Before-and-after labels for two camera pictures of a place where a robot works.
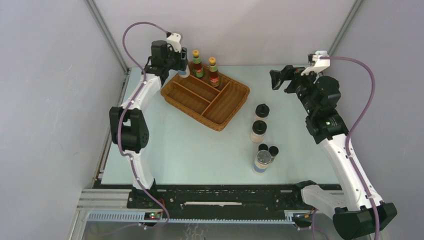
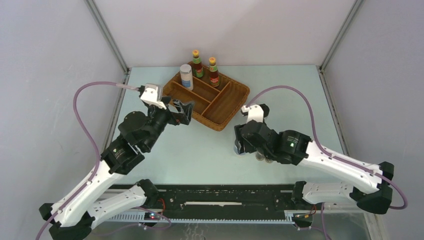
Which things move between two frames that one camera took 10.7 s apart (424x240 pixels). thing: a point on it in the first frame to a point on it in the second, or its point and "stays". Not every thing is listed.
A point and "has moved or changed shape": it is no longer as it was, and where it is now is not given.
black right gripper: x=289 y=73 to x=239 y=141
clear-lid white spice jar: x=184 y=73 has moved or changed shape
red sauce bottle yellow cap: x=198 y=69 stays
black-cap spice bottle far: x=261 y=111 stays
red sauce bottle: x=214 y=75 stays
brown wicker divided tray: x=214 y=106 stays
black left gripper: x=182 y=60 to x=176 y=118
